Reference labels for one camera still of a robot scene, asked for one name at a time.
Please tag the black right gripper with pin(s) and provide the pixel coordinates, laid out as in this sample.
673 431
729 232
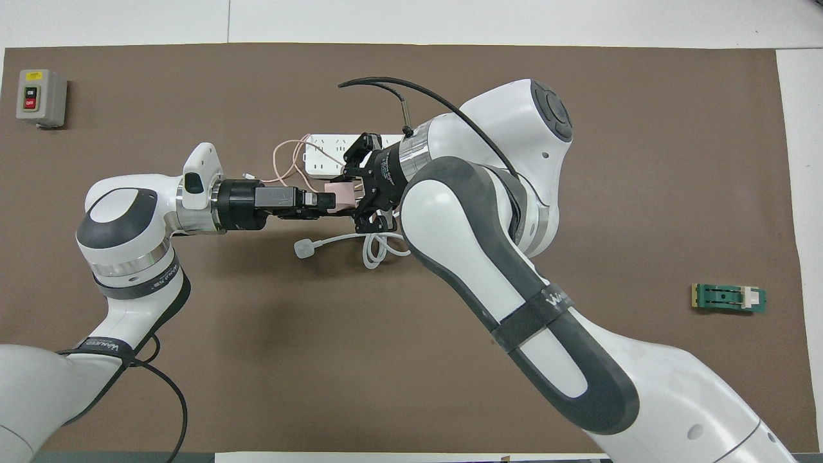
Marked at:
386 177

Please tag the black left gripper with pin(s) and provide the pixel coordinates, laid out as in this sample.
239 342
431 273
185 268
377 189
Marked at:
244 204

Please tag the pink charger adapter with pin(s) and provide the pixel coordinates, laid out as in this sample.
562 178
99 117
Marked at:
344 193

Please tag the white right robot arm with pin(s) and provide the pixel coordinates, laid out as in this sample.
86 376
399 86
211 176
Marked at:
488 257

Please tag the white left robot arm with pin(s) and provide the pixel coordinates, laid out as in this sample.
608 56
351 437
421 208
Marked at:
122 257

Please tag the white power strip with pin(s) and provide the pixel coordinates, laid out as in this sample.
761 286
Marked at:
321 168

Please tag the brown table mat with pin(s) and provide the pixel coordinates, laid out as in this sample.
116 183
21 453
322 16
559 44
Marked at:
321 360

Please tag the grey on-off switch box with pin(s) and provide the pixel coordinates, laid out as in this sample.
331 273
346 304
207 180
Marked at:
45 96

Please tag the green knife switch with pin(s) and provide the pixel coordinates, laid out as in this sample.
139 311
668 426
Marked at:
723 299

